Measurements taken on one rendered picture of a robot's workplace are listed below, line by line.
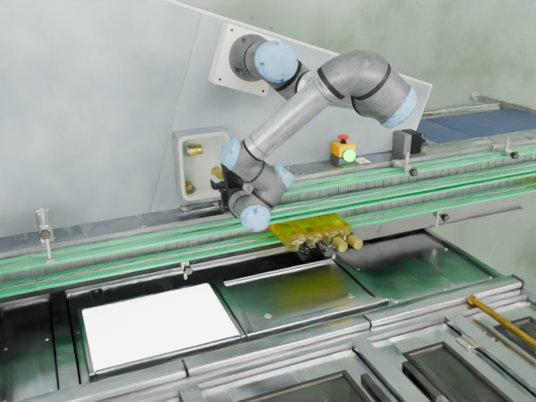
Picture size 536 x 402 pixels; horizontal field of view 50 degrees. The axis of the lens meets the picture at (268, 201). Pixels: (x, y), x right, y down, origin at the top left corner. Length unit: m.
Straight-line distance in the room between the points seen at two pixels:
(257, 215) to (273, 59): 0.47
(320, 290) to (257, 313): 0.24
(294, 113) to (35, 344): 1.00
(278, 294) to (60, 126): 0.86
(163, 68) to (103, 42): 0.20
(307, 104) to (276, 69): 0.33
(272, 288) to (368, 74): 0.81
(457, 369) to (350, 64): 0.86
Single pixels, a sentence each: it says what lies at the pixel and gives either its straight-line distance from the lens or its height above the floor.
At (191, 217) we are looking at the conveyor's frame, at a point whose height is 0.85.
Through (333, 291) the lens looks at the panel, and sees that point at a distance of 1.88.
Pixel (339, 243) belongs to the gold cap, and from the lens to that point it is 1.87.
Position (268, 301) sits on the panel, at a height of 1.17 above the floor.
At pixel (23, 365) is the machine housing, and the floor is 1.15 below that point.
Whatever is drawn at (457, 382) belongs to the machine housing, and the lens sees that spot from 1.65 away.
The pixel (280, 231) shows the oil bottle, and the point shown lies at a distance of 1.95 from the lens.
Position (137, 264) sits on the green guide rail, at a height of 0.94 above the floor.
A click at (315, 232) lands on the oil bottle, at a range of 1.91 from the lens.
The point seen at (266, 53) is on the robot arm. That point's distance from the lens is 1.73.
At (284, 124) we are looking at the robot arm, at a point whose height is 1.32.
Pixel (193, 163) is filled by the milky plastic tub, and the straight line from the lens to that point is 2.00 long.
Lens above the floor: 2.62
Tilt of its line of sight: 60 degrees down
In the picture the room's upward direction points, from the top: 132 degrees clockwise
